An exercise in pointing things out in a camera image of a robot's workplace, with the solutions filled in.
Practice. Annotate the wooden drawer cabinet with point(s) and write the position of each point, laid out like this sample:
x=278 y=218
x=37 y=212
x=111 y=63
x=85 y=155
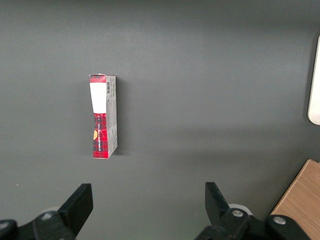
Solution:
x=302 y=197

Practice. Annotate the beige plastic tray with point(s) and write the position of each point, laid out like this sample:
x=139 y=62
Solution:
x=315 y=85

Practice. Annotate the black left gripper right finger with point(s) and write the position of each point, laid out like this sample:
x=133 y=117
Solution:
x=216 y=207

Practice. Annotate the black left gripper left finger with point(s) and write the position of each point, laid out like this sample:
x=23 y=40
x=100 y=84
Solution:
x=77 y=207

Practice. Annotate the red plaid cardboard box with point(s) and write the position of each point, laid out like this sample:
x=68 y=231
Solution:
x=103 y=117

